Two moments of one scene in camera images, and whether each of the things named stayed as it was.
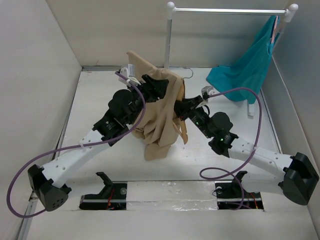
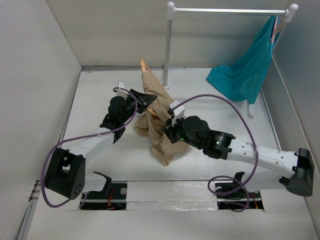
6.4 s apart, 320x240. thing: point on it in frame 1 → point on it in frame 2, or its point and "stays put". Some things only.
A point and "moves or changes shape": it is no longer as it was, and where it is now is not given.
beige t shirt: x=158 y=125 moves or changes shape
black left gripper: x=153 y=89 → x=144 y=99
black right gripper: x=183 y=107 → x=170 y=130
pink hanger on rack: x=274 y=30 stays put
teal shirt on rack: x=249 y=70 stays put
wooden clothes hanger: x=184 y=82 → x=144 y=66
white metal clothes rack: x=289 y=12 stays put
